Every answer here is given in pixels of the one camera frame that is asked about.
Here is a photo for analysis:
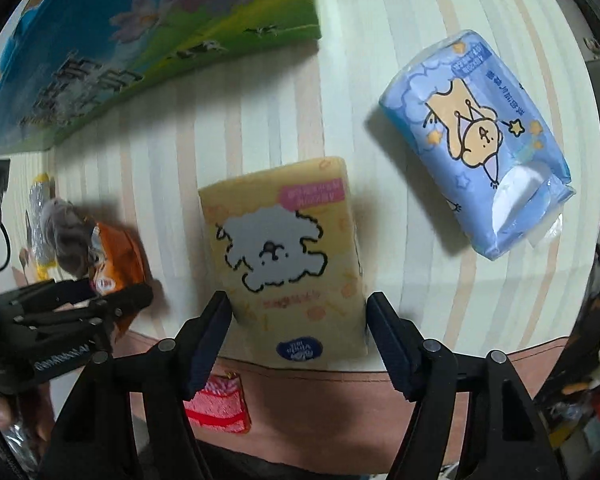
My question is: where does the yellow tissue pack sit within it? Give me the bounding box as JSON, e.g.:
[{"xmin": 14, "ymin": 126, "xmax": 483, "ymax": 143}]
[{"xmin": 199, "ymin": 157, "xmax": 368, "ymax": 370}]

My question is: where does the red snack packet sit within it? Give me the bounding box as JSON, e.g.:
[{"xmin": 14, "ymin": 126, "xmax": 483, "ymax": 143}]
[{"xmin": 183, "ymin": 373, "xmax": 251, "ymax": 434}]

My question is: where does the lavender cloth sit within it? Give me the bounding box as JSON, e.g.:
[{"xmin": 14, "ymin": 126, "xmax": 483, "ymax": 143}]
[{"xmin": 41, "ymin": 198, "xmax": 95, "ymax": 278}]

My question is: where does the blue tissue pack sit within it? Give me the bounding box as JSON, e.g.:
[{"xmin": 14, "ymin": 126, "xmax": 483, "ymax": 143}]
[{"xmin": 379, "ymin": 30, "xmax": 574, "ymax": 260}]

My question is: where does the open cardboard box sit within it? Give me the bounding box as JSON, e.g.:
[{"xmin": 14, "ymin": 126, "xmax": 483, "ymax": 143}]
[{"xmin": 0, "ymin": 0, "xmax": 321, "ymax": 156}]

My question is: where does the orange snack packet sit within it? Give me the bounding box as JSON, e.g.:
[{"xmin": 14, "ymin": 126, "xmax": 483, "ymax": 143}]
[{"xmin": 84, "ymin": 220, "xmax": 150, "ymax": 336}]

